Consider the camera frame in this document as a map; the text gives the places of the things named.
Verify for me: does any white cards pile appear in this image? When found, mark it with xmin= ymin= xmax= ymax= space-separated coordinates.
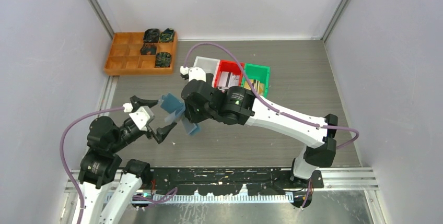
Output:
xmin=217 ymin=72 xmax=240 ymax=90

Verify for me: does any gold cards pile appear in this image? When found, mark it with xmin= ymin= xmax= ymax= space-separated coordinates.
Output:
xmin=250 ymin=79 xmax=266 ymax=96

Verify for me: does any red plastic bin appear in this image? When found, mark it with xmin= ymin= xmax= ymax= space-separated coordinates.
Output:
xmin=213 ymin=60 xmax=243 ymax=88

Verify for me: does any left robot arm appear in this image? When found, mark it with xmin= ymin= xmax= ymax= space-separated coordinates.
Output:
xmin=73 ymin=96 xmax=176 ymax=223

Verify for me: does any blue leather card holder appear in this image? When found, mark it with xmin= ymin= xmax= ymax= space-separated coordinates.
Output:
xmin=159 ymin=93 xmax=201 ymax=136

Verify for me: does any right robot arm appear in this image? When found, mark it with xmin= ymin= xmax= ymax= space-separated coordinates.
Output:
xmin=181 ymin=79 xmax=338 ymax=188

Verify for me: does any rolled dark tie top-right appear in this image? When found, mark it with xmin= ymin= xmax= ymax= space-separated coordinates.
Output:
xmin=158 ymin=28 xmax=175 ymax=43

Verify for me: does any rolled dark tie top-left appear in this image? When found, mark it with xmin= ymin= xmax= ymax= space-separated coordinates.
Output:
xmin=143 ymin=28 xmax=160 ymax=43

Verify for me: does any wooden compartment tray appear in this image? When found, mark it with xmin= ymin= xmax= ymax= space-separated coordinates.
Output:
xmin=103 ymin=31 xmax=178 ymax=76

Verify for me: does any aluminium frame rail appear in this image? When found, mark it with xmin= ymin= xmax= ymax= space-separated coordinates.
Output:
xmin=64 ymin=167 xmax=380 ymax=204

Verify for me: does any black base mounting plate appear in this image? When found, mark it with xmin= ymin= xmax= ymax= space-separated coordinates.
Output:
xmin=141 ymin=167 xmax=324 ymax=196

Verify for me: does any white plastic bin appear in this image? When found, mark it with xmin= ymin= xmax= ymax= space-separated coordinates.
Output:
xmin=193 ymin=56 xmax=220 ymax=87

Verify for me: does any rolled dark tie bottom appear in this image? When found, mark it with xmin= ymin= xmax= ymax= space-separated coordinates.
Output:
xmin=155 ymin=52 xmax=172 ymax=68

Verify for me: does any green plastic bin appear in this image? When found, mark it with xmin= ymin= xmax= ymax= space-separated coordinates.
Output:
xmin=243 ymin=63 xmax=270 ymax=98

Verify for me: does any rolled dark tie middle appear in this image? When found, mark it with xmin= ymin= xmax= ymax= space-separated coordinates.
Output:
xmin=140 ymin=43 xmax=157 ymax=55

